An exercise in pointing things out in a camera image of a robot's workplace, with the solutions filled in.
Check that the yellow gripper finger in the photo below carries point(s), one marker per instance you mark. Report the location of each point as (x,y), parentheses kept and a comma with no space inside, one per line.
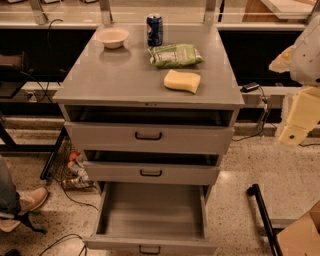
(283,62)
(300,115)

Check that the yellow sponge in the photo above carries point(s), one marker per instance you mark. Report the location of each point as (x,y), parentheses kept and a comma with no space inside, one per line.
(183,81)

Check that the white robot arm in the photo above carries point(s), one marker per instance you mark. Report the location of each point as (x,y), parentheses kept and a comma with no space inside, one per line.
(302,61)

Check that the grey drawer cabinet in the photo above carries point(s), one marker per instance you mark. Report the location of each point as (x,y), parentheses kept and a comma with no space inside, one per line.
(125,78)

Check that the grey top drawer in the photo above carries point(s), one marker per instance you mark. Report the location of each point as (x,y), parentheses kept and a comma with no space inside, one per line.
(152,130)

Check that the grey drawer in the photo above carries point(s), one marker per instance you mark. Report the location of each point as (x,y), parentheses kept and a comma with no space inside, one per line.
(152,130)
(152,219)
(159,168)

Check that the grey middle drawer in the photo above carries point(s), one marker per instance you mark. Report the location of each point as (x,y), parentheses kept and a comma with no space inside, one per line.
(159,168)

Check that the grey bottom drawer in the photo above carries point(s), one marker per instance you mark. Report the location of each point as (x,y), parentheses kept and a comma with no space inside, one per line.
(152,219)

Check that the black power adapter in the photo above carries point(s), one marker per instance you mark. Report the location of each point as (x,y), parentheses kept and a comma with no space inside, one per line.
(250,87)

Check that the black metal stand leg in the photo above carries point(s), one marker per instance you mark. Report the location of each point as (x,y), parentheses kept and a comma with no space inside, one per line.
(254,190)

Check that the green snack bag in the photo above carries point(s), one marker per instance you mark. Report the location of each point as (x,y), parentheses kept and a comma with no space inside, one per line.
(174,56)

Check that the cardboard box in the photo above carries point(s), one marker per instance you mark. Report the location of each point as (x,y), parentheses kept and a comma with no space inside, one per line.
(302,237)

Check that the blue soda can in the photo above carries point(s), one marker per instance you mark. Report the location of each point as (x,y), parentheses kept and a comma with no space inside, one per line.
(154,24)

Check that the white paper bowl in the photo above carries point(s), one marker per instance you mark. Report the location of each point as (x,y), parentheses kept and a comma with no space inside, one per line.
(112,38)

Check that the tan work boot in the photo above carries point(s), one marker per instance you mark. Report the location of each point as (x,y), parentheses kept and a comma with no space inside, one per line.
(33,200)

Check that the blue jeans leg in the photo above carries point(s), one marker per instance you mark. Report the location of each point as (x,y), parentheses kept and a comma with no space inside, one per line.
(9,197)

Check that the wire basket with bottles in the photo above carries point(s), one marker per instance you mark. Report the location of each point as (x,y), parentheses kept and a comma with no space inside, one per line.
(68,169)

